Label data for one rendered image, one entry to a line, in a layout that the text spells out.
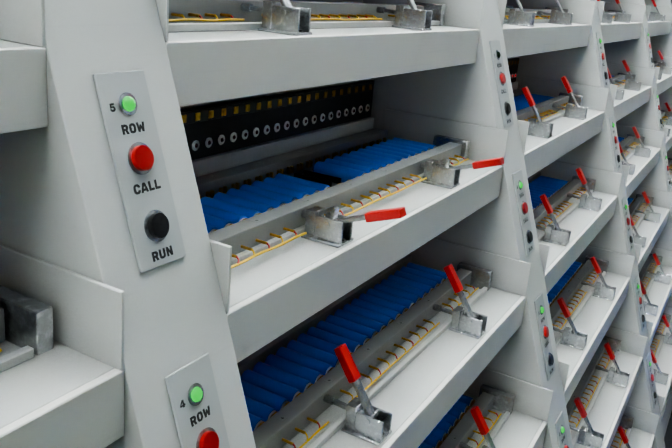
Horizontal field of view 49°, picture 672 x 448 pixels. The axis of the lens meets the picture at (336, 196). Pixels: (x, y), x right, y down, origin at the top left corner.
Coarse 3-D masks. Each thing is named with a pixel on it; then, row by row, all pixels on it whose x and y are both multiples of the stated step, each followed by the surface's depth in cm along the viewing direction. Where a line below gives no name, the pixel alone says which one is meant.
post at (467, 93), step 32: (480, 32) 99; (480, 64) 100; (384, 96) 108; (416, 96) 106; (448, 96) 103; (480, 96) 101; (512, 96) 108; (512, 128) 106; (512, 160) 105; (512, 192) 103; (480, 224) 105; (512, 224) 102; (512, 256) 103; (544, 288) 111; (512, 352) 106; (544, 384) 106
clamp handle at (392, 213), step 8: (336, 208) 66; (392, 208) 63; (400, 208) 62; (336, 216) 66; (352, 216) 65; (360, 216) 64; (368, 216) 64; (376, 216) 63; (384, 216) 63; (392, 216) 62; (400, 216) 62
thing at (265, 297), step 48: (288, 144) 88; (432, 144) 106; (480, 144) 102; (432, 192) 85; (480, 192) 95; (384, 240) 71; (240, 288) 55; (288, 288) 57; (336, 288) 64; (240, 336) 53
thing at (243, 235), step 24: (456, 144) 101; (384, 168) 84; (408, 168) 87; (336, 192) 73; (360, 192) 77; (264, 216) 64; (288, 216) 66; (216, 240) 58; (240, 240) 60; (264, 240) 63; (288, 240) 63; (240, 264) 58
